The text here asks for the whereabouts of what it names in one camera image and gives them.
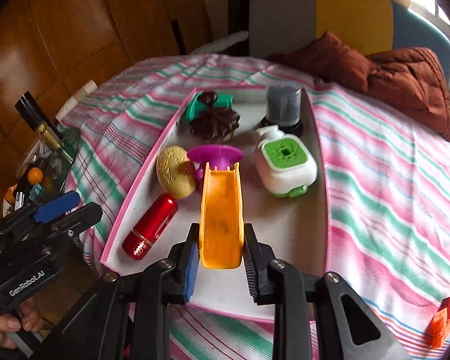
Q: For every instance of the black bed post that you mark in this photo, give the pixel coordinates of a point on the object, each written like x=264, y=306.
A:
x=240, y=7

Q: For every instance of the grey cylindrical jar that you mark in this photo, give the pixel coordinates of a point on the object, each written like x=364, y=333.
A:
x=283, y=105

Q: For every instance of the yellow plastic slide piece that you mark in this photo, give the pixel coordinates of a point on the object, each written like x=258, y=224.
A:
x=221, y=225

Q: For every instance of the striped blanket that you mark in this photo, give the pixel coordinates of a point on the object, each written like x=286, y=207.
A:
x=379, y=195

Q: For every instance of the small orange ball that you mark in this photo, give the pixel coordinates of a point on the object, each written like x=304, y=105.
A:
x=35, y=175

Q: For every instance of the green and white plug-in device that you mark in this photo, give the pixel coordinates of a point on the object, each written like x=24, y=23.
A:
x=285, y=172

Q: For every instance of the person's left hand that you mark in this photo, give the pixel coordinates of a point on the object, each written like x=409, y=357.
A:
x=3, y=326

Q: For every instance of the beige oval perforated case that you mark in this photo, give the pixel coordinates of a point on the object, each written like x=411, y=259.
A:
x=172, y=172

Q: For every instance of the white plastic bottle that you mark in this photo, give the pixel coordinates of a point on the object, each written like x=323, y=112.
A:
x=78, y=95

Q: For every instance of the wooden wardrobe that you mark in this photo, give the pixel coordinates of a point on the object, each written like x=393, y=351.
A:
x=78, y=26

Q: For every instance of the pink-edged white box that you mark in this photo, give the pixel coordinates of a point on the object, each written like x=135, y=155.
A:
x=285, y=225

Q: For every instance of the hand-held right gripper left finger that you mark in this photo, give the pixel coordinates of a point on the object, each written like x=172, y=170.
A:
x=191, y=270

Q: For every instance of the purple plastic funnel piece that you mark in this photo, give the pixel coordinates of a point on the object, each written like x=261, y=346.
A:
x=213, y=153

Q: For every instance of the orange linked cube blocks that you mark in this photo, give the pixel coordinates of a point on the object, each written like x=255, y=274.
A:
x=437, y=330

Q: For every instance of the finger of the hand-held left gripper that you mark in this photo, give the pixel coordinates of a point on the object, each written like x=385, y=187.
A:
x=56, y=206
x=86, y=213

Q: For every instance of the brown flower-shaped toy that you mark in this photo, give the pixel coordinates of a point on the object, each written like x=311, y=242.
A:
x=215, y=123

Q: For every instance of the green toy piece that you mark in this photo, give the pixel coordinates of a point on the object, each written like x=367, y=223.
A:
x=223, y=101

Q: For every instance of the blue yellow grey headboard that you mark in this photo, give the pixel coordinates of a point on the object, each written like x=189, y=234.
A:
x=352, y=11

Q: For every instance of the brown quilt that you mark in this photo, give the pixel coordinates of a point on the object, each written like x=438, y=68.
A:
x=397, y=78

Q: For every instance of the black bottle with gold band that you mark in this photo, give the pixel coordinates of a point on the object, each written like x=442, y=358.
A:
x=31, y=110

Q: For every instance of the red metallic cylinder case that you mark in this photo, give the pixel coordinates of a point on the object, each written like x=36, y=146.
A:
x=150, y=227

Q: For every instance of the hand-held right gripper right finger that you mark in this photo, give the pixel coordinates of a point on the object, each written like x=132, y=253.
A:
x=250, y=266

